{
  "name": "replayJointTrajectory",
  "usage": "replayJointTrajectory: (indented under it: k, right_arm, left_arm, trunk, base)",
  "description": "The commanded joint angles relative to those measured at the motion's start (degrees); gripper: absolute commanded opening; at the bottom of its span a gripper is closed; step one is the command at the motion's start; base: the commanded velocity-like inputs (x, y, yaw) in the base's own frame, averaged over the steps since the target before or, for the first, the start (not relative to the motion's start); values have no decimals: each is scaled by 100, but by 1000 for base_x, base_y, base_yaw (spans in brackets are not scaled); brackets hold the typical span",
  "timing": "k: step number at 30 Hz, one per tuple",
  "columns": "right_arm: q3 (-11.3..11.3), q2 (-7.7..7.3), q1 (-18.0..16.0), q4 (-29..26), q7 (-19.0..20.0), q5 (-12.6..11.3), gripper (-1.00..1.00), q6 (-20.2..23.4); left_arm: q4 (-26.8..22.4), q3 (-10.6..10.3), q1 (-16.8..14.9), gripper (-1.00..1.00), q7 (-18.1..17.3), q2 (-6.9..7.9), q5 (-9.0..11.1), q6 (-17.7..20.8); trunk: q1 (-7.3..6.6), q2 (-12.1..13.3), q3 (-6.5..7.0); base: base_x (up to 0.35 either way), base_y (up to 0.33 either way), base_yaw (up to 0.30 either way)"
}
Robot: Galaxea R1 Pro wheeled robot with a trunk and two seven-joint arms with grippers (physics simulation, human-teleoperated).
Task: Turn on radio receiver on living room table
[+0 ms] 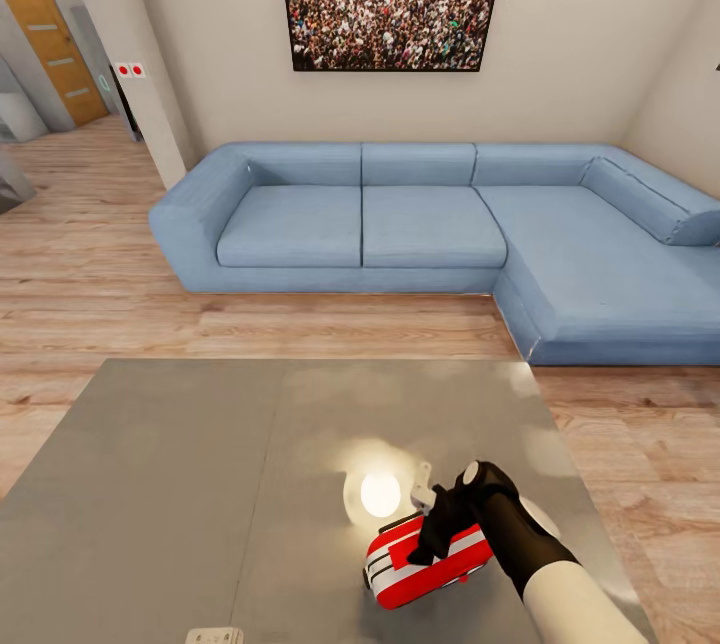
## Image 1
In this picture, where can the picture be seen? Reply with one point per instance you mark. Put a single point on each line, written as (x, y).
(388, 35)

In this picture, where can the coffee table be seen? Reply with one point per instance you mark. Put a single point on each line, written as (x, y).
(178, 494)

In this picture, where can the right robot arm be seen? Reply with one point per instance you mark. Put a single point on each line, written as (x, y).
(563, 601)

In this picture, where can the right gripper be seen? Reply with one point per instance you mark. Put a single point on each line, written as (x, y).
(436, 532)

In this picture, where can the sofa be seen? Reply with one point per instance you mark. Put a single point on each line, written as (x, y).
(592, 255)

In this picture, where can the radio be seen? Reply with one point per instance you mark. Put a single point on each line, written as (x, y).
(397, 583)

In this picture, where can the door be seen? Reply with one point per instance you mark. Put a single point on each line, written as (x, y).
(44, 29)

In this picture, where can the standing mirror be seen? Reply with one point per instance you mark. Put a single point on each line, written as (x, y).
(108, 77)

